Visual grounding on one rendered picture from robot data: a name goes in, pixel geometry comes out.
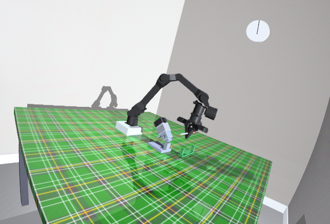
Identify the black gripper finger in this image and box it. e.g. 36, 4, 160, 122
184, 124, 190, 133
186, 127, 197, 139

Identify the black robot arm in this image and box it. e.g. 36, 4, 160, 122
125, 73, 218, 126

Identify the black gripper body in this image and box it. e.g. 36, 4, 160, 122
177, 112, 208, 133

